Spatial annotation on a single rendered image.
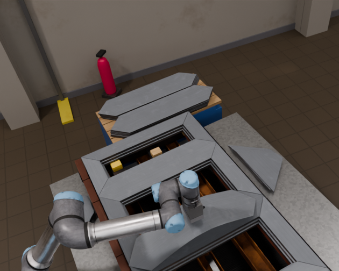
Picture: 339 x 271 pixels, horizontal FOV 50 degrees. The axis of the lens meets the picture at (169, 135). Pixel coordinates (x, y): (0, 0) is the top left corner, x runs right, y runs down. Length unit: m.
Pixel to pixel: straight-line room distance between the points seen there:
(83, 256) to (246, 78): 2.72
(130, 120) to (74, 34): 1.69
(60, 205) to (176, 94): 1.34
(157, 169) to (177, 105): 0.57
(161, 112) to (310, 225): 1.14
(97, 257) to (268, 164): 1.06
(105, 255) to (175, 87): 1.24
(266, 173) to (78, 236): 1.13
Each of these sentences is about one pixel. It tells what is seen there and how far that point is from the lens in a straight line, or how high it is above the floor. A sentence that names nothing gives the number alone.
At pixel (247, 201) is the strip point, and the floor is 0.88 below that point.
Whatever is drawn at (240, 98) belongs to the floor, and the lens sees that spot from 3.80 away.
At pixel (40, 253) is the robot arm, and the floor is 1.05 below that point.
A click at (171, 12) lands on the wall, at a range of 4.04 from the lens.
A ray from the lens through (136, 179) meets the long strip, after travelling 2.02.
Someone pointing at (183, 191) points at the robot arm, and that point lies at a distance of 1.46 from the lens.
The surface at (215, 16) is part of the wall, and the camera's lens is 4.28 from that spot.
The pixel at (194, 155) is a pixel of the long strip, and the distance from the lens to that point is 2.08.
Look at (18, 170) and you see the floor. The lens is 3.64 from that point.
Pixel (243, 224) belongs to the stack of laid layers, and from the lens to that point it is 1.81.
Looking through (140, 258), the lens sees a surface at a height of 0.89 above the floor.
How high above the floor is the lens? 2.41
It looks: 44 degrees down
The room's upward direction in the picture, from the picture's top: 9 degrees counter-clockwise
